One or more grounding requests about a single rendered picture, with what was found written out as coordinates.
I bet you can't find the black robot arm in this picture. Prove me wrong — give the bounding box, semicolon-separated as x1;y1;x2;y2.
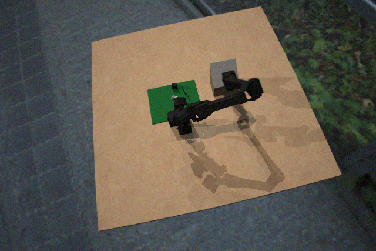
167;70;263;127

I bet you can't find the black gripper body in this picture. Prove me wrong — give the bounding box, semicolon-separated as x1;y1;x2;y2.
174;97;192;135

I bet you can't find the green circuit board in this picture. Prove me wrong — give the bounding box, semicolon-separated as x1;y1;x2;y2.
147;80;199;125

